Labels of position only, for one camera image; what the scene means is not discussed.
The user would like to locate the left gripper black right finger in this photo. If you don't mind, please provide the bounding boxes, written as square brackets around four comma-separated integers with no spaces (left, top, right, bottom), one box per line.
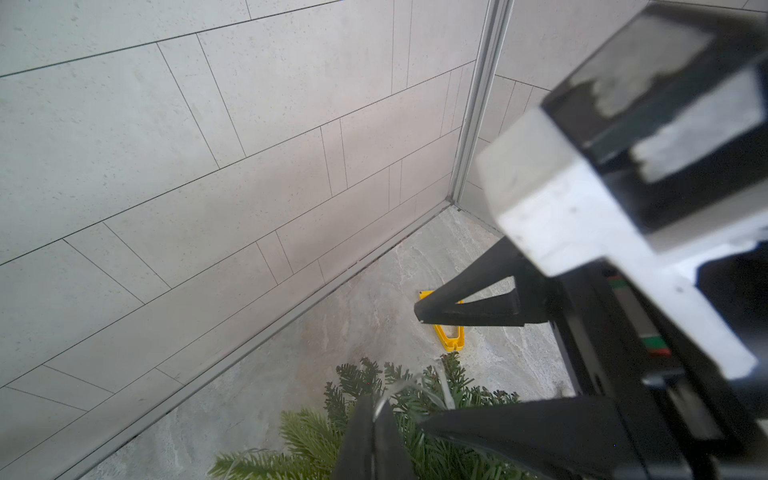
[374,400,416,480]

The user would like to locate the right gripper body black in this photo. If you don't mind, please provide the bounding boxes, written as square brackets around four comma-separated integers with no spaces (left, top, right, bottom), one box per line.
[553,260,767,479]

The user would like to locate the small green christmas tree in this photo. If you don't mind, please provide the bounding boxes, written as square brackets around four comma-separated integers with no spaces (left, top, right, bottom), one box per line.
[208,352,532,479]

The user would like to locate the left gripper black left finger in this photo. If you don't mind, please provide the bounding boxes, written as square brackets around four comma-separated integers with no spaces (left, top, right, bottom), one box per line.
[331,395,374,480]

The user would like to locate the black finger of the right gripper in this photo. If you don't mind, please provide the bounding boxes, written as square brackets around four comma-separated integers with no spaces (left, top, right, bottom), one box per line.
[414,238,555,327]
[419,396,636,479]

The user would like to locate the clear string lights wire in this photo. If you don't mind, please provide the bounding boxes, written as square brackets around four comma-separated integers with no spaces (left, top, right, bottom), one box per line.
[371,371,457,421]

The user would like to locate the yellow plastic triangular holder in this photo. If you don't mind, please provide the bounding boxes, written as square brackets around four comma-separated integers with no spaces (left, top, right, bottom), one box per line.
[433,324,465,352]

